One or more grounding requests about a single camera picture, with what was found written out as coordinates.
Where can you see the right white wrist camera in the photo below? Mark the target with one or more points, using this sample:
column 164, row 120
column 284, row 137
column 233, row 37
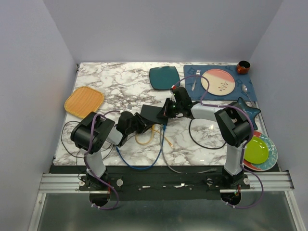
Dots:
column 172, row 95

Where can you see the aluminium rail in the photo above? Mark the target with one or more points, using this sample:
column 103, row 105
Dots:
column 69, row 183

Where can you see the lime green plate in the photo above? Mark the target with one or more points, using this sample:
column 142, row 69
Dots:
column 256, row 151

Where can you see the silver spoon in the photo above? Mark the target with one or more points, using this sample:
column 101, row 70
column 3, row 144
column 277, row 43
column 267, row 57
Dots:
column 245, row 90

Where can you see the red and teal plate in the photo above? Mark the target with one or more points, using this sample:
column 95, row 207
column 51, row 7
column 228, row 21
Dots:
column 272, row 158

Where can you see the brown lacquer cup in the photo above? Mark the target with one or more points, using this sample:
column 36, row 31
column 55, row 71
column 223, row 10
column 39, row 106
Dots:
column 243, row 67

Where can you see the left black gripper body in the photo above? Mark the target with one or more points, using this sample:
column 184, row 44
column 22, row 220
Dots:
column 134, row 127

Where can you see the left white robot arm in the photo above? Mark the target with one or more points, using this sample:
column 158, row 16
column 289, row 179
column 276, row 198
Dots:
column 91, row 133

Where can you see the teal square plate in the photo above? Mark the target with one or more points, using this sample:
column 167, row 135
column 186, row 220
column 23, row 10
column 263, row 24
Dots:
column 163, row 78

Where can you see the blue star-shaped dish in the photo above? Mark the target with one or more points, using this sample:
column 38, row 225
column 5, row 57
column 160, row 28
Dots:
column 252, row 112

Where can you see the silver fork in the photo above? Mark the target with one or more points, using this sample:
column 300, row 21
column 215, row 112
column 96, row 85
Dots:
column 197, row 73

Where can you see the pink and cream plate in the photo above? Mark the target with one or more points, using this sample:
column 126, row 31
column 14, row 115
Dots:
column 218, row 82

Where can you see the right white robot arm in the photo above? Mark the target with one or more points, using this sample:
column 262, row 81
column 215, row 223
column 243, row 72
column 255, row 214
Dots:
column 236, row 122

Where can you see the black mounting base plate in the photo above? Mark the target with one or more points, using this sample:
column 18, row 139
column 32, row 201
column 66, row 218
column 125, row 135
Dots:
column 156, row 184

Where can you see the black network switch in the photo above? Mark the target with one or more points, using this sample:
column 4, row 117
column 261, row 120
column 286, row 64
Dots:
column 152, row 114

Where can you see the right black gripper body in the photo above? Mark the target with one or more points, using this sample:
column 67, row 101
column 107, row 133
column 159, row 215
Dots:
column 176, row 108

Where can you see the orange woven tray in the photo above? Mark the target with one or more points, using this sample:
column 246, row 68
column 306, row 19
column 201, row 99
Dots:
column 83, row 101

